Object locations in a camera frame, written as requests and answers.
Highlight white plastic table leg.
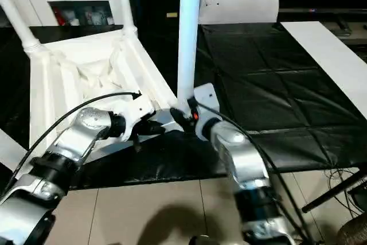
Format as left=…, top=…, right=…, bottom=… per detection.
left=0, top=0, right=48, bottom=53
left=114, top=0, right=139, bottom=38
left=176, top=0, right=203, bottom=114
left=0, top=129, right=29, bottom=173

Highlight white plastic table top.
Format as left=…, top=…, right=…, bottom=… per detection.
left=27, top=25, right=192, bottom=177

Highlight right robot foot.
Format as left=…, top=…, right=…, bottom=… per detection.
left=190, top=235, right=213, bottom=245

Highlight white plastic chair shell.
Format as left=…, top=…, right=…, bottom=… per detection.
left=197, top=0, right=279, bottom=25

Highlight red packet in cabinet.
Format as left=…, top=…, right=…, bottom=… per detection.
left=54, top=8, right=65, bottom=25

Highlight white side table board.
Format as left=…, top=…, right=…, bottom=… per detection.
left=279, top=21, right=367, bottom=114

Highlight black stand leg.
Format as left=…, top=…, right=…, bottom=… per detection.
left=302, top=170, right=367, bottom=213

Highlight black flat monitor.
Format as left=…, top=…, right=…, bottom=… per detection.
left=279, top=8, right=367, bottom=15

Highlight olive mottled bag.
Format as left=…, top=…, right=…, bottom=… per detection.
left=338, top=217, right=367, bottom=245

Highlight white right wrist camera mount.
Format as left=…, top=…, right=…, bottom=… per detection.
left=193, top=83, right=223, bottom=139

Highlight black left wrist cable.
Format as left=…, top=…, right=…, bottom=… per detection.
left=0, top=91, right=143, bottom=197

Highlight tangled floor cables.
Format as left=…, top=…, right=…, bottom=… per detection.
left=323, top=167, right=367, bottom=220

